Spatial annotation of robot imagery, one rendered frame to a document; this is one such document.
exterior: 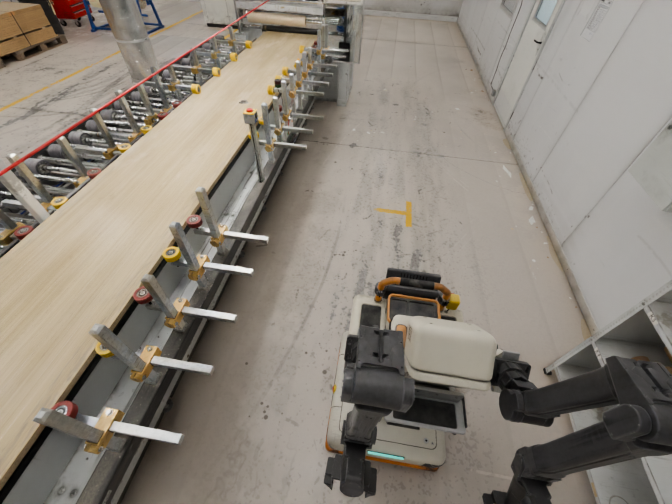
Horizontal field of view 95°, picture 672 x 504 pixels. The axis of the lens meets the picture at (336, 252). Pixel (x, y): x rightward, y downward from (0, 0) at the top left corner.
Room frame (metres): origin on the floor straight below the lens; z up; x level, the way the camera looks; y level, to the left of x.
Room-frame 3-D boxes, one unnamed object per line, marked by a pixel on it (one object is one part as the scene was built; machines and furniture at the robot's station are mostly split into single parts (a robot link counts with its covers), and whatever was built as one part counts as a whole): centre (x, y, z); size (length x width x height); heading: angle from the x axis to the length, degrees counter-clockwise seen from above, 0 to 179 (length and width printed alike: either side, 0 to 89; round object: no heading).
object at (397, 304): (0.72, -0.36, 0.87); 0.23 x 0.15 x 0.11; 84
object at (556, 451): (0.13, -0.50, 1.41); 0.11 x 0.06 x 0.43; 84
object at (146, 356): (0.47, 0.76, 0.82); 0.14 x 0.06 x 0.05; 173
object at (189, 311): (0.73, 0.67, 0.80); 0.43 x 0.03 x 0.04; 83
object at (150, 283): (0.70, 0.73, 0.87); 0.04 x 0.04 x 0.48; 83
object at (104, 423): (0.22, 0.79, 0.83); 0.14 x 0.06 x 0.05; 173
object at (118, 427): (0.23, 0.72, 0.83); 0.43 x 0.03 x 0.04; 83
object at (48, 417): (0.20, 0.79, 0.89); 0.04 x 0.04 x 0.48; 83
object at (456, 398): (0.32, -0.31, 0.99); 0.28 x 0.16 x 0.22; 84
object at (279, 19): (5.09, 0.76, 1.05); 1.43 x 0.12 x 0.12; 83
